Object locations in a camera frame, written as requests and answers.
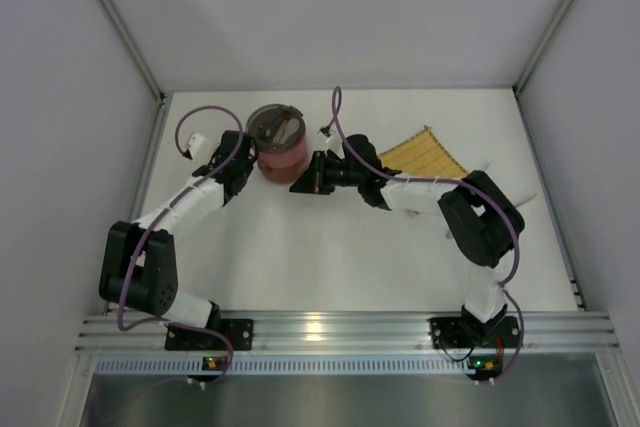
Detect pink steel-lined pot with handles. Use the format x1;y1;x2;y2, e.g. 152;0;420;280
258;137;309;170

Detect grey transparent lid with handles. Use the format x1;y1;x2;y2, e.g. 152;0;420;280
246;103;306;153

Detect metal tongs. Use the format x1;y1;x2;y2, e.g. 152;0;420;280
444;159;539;239

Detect cream small stick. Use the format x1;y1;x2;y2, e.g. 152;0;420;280
261;118;285;142

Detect cream small spoon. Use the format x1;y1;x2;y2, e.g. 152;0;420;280
277;119;298;145

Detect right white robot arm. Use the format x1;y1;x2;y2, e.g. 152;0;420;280
290;134;525;344

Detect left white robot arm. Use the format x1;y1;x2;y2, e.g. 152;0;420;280
98;130;257;333

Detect dark red steel-lined pot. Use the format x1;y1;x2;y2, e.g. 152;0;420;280
257;159;308;183

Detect bamboo serving mat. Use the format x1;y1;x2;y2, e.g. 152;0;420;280
378;126;469;179

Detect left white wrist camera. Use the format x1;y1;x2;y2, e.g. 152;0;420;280
182;132;215;160

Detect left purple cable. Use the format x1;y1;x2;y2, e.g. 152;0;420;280
117;105;246;388

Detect left black base bracket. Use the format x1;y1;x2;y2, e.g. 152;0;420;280
164;319;254;351

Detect black base bracket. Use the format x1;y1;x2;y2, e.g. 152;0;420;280
164;319;254;351
429;316;471;350

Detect right black base bracket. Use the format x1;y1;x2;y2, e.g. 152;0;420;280
429;316;471;350

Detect aluminium mounting rail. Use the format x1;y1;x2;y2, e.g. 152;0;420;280
74;311;618;379

